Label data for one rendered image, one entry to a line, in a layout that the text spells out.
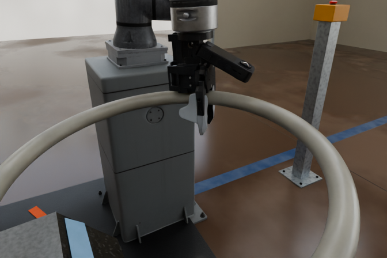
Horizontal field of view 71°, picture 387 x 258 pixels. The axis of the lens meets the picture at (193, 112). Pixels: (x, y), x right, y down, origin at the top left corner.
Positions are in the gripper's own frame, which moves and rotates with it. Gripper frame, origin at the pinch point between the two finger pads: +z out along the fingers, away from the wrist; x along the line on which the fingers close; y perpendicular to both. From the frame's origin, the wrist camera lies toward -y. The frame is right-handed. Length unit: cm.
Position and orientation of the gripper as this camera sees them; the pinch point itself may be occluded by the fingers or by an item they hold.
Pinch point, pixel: (208, 124)
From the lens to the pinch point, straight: 60.8
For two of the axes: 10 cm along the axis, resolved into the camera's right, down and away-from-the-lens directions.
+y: -9.5, -0.8, 3.1
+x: -3.1, 3.9, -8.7
